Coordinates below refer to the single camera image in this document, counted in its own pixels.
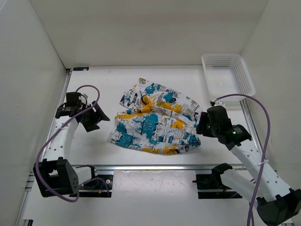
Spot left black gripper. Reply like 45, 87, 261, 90
79, 100, 110, 132

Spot patterned white shorts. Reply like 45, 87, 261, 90
108, 78, 202, 155

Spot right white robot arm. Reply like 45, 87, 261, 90
197, 106, 301, 226

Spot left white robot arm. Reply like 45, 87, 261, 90
33, 92, 109, 197

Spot black corner label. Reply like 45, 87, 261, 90
73, 67, 89, 71

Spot white plastic basket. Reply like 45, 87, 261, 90
201, 53, 255, 100

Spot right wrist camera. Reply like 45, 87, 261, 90
210, 100, 226, 108

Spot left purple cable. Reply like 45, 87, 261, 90
35, 84, 112, 203

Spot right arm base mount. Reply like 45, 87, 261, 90
192, 163, 242, 199

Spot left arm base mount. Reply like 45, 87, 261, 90
74, 165, 113, 198

